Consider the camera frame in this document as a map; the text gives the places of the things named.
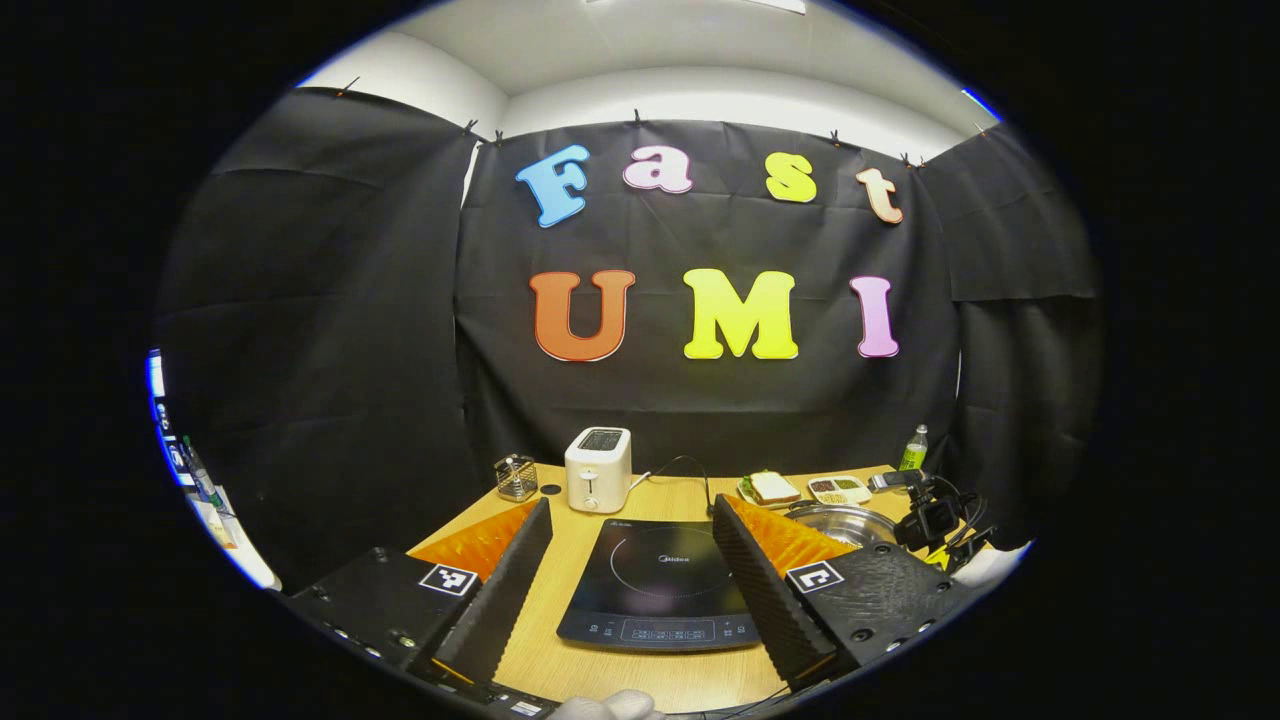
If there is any pale green plate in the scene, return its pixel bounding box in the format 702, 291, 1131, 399
737, 472, 804, 509

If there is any white divided dish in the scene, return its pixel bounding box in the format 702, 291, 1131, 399
807, 475, 873, 506

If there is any black induction cooktop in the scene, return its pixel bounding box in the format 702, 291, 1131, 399
557, 518, 763, 654

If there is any cluttered white shelf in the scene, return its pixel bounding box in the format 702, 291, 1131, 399
145, 348, 283, 591

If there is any black power cable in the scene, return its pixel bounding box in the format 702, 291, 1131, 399
650, 455, 716, 516

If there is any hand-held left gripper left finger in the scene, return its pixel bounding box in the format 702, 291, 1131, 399
285, 497, 554, 691

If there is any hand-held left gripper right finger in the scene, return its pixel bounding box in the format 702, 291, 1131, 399
710, 493, 986, 693

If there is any white toaster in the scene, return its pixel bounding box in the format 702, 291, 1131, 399
565, 427, 634, 515

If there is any wire mesh utensil holder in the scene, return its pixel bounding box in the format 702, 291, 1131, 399
495, 455, 539, 503

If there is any stainless steel pot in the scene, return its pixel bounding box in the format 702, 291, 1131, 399
783, 503, 901, 549

